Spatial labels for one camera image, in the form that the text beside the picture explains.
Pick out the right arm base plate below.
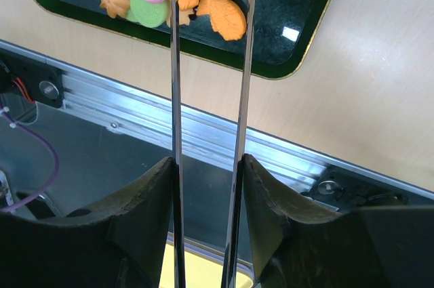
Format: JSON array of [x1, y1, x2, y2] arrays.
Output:
[[302, 167, 409, 213]]

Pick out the aluminium rail frame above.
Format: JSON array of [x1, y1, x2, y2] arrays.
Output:
[[0, 39, 434, 288]]

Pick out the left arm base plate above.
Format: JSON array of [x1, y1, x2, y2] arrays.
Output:
[[1, 49, 64, 108]]

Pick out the black serving tray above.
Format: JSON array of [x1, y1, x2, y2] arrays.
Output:
[[35, 0, 331, 79]]

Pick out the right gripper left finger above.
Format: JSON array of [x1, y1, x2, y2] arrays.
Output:
[[1, 157, 174, 287]]

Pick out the metal tongs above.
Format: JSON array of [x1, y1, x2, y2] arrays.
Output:
[[170, 0, 256, 287]]

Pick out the green sandwich cookie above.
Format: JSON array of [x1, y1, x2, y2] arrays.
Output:
[[125, 0, 169, 28]]

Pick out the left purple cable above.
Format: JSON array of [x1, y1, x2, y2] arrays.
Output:
[[0, 106, 60, 214]]

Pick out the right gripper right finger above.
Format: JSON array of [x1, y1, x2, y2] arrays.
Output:
[[243, 155, 433, 287]]

